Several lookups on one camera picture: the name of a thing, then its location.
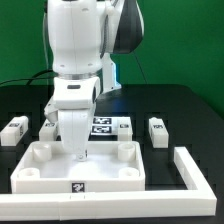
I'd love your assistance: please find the white desk top tray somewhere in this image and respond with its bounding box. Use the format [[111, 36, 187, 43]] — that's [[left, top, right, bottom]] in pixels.
[[11, 141, 145, 194]]

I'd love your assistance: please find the fiducial marker sheet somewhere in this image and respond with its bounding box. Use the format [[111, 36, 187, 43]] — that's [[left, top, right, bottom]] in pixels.
[[91, 117, 118, 136]]

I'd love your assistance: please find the grey cable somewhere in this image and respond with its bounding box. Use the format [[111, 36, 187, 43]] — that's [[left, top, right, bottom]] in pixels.
[[41, 13, 50, 73]]

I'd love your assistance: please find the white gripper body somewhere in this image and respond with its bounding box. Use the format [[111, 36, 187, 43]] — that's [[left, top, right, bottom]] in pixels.
[[45, 76, 101, 161]]

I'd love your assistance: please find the black cable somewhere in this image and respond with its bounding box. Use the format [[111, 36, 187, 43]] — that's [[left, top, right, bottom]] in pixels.
[[0, 69, 54, 88]]

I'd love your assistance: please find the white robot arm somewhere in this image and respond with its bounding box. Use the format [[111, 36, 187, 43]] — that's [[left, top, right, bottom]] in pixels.
[[45, 0, 144, 161]]

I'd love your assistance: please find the white L-shaped corner guide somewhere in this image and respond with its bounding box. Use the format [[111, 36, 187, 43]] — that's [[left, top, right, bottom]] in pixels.
[[0, 147, 217, 221]]

